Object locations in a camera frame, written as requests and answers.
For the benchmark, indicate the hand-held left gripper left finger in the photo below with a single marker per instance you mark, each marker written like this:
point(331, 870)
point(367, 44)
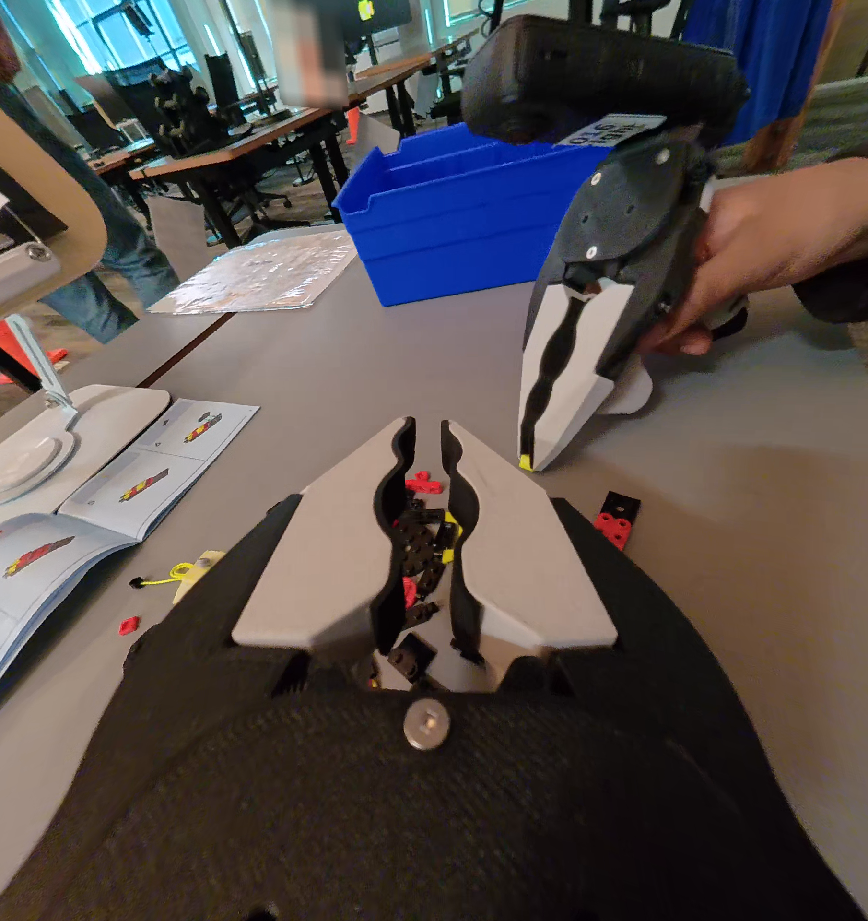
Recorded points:
point(312, 568)

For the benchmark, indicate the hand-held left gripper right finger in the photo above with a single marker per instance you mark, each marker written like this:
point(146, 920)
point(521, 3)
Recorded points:
point(535, 575)

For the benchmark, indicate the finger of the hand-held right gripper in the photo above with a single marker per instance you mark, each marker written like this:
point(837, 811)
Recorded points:
point(538, 352)
point(589, 388)

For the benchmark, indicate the pile of lego pieces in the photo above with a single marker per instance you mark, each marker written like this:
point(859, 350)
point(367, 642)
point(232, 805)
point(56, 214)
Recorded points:
point(419, 532)

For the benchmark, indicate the partly built lego model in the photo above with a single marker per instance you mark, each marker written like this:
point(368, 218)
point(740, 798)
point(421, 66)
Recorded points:
point(616, 522)

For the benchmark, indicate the lego instruction booklet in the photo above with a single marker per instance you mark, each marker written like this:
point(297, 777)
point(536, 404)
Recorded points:
point(153, 475)

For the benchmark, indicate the tiny red lego tile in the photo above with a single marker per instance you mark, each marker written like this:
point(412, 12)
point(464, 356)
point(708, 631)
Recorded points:
point(129, 626)

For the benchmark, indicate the person's right hand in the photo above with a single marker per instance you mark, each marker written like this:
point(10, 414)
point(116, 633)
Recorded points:
point(765, 230)

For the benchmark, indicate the blue plastic bin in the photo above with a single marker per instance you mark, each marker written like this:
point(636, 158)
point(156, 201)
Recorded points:
point(441, 237)

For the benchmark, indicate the white document stand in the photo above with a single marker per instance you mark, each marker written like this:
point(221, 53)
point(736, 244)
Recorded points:
point(103, 417)

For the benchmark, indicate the clear plastic document sleeve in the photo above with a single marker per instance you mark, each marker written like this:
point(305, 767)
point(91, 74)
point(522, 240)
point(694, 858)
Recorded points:
point(261, 273)

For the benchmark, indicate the orange traffic cone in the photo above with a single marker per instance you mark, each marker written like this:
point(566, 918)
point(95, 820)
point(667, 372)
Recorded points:
point(17, 352)

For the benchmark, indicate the wood-top desk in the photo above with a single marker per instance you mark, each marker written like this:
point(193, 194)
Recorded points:
point(211, 155)

